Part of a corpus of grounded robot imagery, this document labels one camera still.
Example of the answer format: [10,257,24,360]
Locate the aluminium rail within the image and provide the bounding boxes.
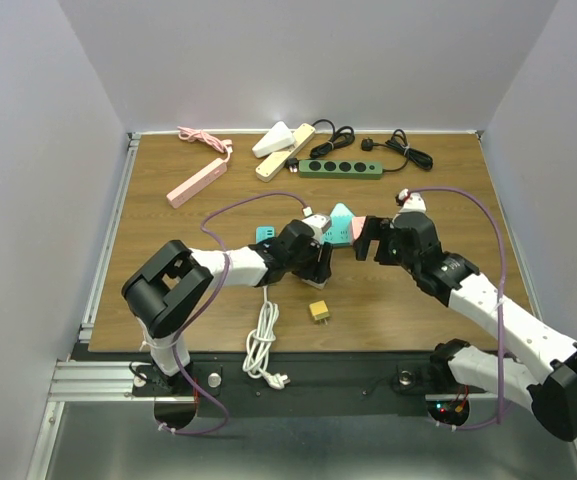
[27,132,142,479]
[472,129,577,480]

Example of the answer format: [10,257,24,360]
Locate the left aluminium rail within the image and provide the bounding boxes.
[27,132,142,479]

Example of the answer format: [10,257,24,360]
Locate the black coiled cord left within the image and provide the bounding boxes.
[285,118,356,174]

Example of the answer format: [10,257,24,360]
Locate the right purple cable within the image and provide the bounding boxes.
[407,186,514,432]

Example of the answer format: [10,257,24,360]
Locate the white cube adapter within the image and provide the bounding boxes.
[302,279,327,290]

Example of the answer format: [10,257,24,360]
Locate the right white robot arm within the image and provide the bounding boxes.
[351,211,577,442]

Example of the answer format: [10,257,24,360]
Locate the green power strip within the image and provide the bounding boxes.
[298,160,384,180]

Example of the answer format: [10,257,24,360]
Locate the pink cube socket adapter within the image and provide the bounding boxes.
[349,216,366,243]

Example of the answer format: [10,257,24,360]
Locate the pink power strip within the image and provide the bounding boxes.
[166,159,228,209]

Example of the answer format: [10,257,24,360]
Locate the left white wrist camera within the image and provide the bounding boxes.
[302,214,332,245]

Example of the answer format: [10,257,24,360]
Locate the yellow cube plug adapter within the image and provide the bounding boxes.
[308,300,331,325]

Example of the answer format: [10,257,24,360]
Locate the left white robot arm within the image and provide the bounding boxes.
[121,214,333,394]

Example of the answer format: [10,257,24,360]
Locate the beige power strip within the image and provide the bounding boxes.
[255,123,315,182]

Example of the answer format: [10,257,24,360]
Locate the teal triangular power strip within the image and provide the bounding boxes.
[324,203,355,248]

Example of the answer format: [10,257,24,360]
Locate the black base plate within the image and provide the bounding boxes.
[67,349,519,420]

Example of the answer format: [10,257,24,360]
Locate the teal rectangular power strip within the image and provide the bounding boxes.
[255,226,276,244]

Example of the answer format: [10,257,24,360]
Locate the pink coiled cord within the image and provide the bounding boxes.
[176,125,234,162]

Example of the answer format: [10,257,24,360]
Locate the black cord with plug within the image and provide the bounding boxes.
[361,128,434,173]

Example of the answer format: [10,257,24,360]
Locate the white coiled cord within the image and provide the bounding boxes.
[241,284,292,391]

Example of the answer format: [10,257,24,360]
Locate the right aluminium rail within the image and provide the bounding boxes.
[472,129,577,480]

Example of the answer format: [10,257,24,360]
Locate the white triangular power strip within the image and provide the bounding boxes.
[252,121,295,158]

